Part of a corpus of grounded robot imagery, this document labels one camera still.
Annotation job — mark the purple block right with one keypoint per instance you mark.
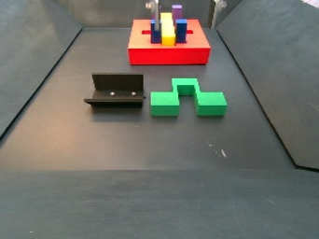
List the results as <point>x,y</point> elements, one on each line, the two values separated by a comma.
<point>177,11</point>

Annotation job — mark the yellow long block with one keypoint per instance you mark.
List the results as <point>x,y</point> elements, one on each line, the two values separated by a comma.
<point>167,29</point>

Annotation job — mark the green stepped block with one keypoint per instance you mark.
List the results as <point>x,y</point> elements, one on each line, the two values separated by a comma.
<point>210,102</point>

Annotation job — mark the black bracket fixture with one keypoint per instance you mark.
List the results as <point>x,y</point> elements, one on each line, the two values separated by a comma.
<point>117,89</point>

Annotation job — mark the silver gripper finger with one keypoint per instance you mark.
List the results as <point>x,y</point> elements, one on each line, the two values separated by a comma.
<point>154,6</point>
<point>219,4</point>

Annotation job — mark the blue block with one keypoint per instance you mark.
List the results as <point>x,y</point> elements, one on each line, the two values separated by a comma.
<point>181,30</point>
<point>155,33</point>

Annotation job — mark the blue block left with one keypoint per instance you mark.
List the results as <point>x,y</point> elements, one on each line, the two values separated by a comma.
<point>155,33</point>

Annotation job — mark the blue block right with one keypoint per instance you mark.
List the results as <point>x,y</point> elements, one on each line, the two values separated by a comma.
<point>181,30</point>

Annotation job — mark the red base board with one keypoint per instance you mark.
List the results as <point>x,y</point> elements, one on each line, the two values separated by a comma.
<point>145,53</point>

